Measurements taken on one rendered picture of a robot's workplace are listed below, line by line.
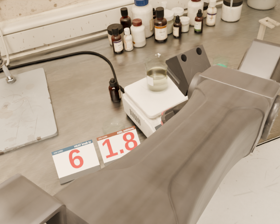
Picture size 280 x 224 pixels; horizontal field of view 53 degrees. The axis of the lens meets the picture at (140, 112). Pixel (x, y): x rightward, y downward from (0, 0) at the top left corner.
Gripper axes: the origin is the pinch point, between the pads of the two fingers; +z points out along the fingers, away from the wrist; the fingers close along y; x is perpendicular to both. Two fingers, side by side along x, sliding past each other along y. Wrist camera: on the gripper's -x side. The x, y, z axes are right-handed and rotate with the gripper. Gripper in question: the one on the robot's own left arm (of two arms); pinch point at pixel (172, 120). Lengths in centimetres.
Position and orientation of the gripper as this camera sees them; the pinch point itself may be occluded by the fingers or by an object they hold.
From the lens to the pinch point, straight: 51.5
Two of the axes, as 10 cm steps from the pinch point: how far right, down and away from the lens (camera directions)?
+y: -8.5, 4.2, -3.1
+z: -3.4, 0.1, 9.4
